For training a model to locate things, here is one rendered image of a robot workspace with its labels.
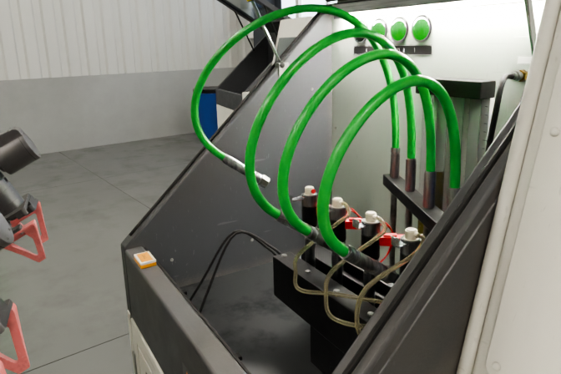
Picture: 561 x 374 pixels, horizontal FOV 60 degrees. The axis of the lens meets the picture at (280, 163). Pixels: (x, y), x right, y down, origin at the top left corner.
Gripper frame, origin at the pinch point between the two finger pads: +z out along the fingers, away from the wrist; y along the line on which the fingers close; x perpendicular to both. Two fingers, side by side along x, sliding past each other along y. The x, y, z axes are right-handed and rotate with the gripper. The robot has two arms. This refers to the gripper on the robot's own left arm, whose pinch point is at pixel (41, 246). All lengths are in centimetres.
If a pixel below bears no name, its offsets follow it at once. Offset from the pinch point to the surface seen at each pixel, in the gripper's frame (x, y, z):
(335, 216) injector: -45, -32, 12
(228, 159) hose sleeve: -37.2, -13.7, 0.9
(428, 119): -63, -38, 4
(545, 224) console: -55, -64, 8
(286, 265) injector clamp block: -35.1, -24.0, 19.7
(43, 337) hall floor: 63, 142, 80
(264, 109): -42, -34, -9
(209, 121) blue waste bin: -123, 571, 138
